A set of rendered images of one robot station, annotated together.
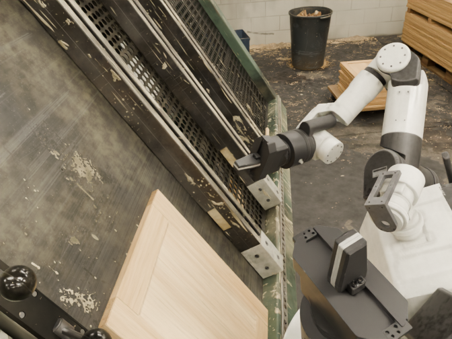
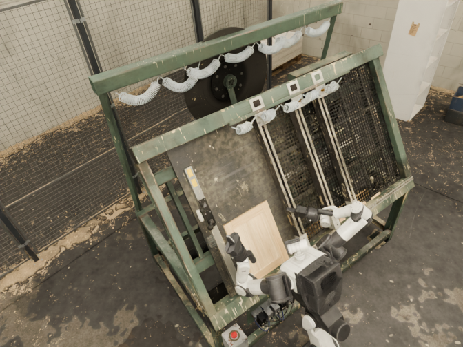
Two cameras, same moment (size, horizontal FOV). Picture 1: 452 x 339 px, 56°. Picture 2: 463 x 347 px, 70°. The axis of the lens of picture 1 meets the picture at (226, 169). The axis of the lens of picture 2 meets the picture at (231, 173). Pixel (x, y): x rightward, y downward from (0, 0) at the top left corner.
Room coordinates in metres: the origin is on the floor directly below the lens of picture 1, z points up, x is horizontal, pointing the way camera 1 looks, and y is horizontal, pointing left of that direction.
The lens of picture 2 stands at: (-0.40, -0.98, 3.01)
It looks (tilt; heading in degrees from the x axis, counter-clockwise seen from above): 41 degrees down; 51
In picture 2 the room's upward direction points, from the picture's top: 6 degrees counter-clockwise
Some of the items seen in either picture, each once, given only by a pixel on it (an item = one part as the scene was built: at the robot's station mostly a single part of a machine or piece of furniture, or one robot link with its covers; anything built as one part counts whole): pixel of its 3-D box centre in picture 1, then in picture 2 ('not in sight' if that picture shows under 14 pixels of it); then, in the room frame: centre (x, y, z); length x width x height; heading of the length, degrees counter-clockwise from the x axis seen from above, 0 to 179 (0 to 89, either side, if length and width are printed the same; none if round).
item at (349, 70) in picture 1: (362, 87); not in sight; (3.87, -1.37, 0.20); 0.61 x 0.53 x 0.40; 4
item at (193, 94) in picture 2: not in sight; (229, 81); (1.19, 0.91, 1.85); 0.80 x 0.06 x 0.80; 173
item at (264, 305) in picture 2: not in sight; (280, 305); (0.54, -0.22, 0.69); 0.50 x 0.14 x 0.24; 173
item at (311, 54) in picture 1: (309, 38); not in sight; (5.15, -1.09, 0.33); 0.52 x 0.51 x 0.65; 4
